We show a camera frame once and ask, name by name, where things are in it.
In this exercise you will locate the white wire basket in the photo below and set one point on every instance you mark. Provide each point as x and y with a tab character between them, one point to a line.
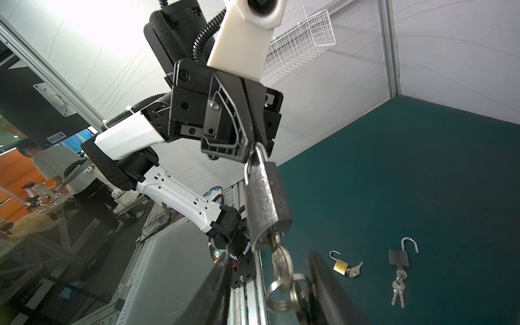
299	45

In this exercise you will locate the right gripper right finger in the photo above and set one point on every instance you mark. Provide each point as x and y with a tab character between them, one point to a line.
329	302

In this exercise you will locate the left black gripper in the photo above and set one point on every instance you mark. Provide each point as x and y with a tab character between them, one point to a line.
223	112

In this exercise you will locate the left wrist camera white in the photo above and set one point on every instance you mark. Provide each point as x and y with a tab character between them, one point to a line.
245	34

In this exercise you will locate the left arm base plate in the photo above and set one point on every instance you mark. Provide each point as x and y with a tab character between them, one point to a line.
244	269

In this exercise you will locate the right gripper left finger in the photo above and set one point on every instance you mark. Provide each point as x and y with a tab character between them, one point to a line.
211	303

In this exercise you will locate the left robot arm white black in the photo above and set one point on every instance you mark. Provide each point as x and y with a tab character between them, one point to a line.
125	151

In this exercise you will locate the silver padlock with keys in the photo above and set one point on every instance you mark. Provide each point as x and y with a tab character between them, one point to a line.
400	259
269	219

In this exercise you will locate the blue white ceramic plate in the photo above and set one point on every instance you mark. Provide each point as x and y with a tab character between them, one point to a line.
213	192

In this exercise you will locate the brass padlock with key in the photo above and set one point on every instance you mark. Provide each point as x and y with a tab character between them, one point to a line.
343	268

